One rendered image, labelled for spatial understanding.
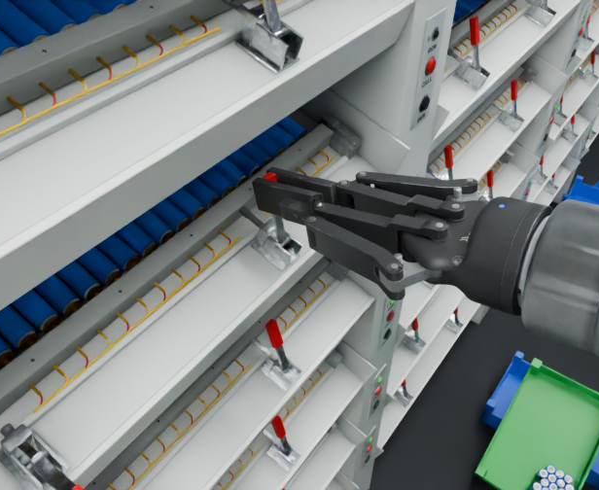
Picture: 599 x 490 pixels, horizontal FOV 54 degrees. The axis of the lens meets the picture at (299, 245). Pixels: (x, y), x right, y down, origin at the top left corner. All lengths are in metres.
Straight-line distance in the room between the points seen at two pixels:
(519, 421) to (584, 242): 1.20
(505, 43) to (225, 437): 0.71
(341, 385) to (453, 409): 0.70
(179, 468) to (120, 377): 0.20
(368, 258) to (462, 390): 1.26
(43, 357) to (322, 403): 0.54
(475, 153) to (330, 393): 0.49
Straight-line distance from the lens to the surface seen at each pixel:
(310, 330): 0.75
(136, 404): 0.48
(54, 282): 0.50
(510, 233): 0.38
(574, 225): 0.38
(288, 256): 0.54
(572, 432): 1.56
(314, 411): 0.92
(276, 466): 0.88
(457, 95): 0.84
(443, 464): 1.53
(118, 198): 0.35
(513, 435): 1.54
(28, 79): 0.37
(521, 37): 1.04
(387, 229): 0.43
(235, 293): 0.53
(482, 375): 1.69
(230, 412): 0.68
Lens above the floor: 1.33
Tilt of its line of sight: 43 degrees down
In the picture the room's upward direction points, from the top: straight up
